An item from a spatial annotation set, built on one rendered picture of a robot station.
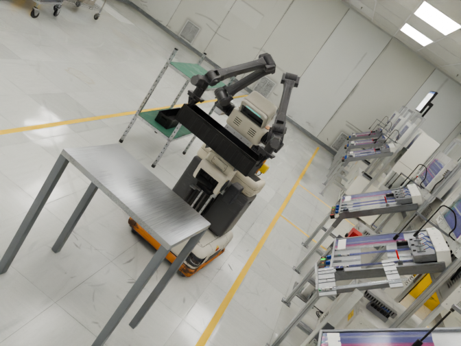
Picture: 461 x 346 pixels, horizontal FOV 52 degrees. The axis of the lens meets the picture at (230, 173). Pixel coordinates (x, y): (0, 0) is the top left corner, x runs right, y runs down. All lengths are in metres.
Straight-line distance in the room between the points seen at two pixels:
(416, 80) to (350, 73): 1.49
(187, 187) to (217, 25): 9.04
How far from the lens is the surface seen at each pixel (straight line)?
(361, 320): 3.39
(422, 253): 3.28
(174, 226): 2.26
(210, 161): 3.27
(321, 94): 11.86
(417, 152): 7.84
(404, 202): 4.65
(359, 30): 11.87
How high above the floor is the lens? 1.83
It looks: 18 degrees down
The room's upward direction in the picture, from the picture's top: 35 degrees clockwise
